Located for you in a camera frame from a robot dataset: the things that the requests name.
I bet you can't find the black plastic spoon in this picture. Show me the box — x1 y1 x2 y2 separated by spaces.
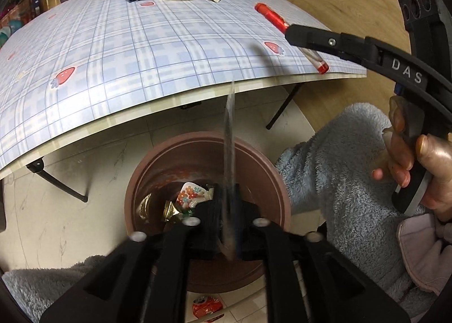
221 80 238 261

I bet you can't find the floral snack wrapper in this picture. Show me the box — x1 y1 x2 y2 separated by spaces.
176 182 214 211

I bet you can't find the brown round trash bin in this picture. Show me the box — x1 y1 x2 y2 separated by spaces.
124 131 292 295

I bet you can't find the person right hand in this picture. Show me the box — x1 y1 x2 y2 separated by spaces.
371 96 452 223

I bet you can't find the blue plaid tablecloth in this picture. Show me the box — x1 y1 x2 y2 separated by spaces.
0 0 369 172

